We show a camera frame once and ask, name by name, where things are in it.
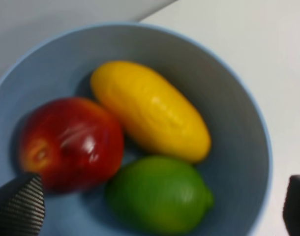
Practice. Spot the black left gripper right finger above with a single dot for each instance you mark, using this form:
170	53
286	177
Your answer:
291	209

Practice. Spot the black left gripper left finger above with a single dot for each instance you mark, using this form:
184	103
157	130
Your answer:
22	208

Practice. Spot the red apple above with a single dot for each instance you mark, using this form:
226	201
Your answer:
73	143

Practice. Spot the green lime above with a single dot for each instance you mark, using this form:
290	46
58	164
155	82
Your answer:
159	195

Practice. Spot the yellow mango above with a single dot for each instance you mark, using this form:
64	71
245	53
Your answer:
152	111

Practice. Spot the blue plastic bowl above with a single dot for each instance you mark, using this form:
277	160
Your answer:
239	167

